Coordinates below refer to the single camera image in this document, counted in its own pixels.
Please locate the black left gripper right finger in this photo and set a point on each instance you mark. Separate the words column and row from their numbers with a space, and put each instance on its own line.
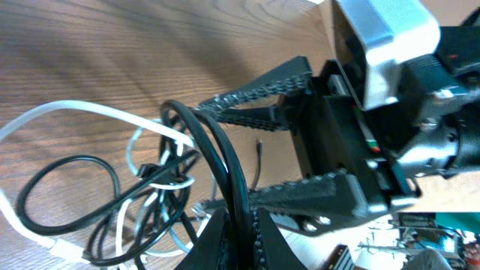
column 270, row 249

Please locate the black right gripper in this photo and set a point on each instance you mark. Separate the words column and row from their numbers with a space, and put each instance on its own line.
column 348, row 183

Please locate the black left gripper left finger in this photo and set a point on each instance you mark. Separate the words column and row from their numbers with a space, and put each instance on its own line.
column 215, row 248

